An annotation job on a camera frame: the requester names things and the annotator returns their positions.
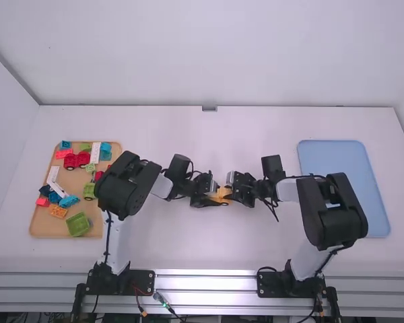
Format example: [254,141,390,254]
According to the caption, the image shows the cyan toy car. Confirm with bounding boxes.
[58,194,81,209]

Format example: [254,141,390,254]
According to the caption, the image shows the red wire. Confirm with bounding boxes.
[131,284,149,318]

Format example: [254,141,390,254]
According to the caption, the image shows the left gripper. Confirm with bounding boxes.
[189,170,213,209]

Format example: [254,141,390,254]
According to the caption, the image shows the silver rails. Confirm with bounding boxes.
[0,268,404,318]

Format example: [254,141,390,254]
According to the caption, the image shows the black cable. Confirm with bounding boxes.
[261,198,280,222]
[184,159,197,182]

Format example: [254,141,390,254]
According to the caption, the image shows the blue mat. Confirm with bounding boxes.
[296,139,391,238]

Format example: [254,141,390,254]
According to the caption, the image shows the green toy car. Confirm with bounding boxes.
[83,180,99,202]

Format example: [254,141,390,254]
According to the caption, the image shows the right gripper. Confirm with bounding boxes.
[232,172,257,208]

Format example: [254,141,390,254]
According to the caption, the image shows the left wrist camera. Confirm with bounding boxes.
[205,177,220,196]

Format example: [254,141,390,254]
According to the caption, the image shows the yellow toy car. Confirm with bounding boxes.
[207,186,235,207]

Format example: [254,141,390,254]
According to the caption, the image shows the large green toy brick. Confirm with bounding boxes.
[65,211,92,238]

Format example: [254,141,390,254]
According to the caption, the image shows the red toy car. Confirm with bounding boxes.
[63,151,91,171]

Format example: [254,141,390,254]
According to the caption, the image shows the tan tray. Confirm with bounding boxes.
[28,140,124,240]

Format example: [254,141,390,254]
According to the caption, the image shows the orange toy brick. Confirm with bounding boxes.
[48,204,69,219]

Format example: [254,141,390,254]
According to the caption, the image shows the white long toy brick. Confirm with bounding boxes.
[88,141,104,166]
[46,166,61,186]

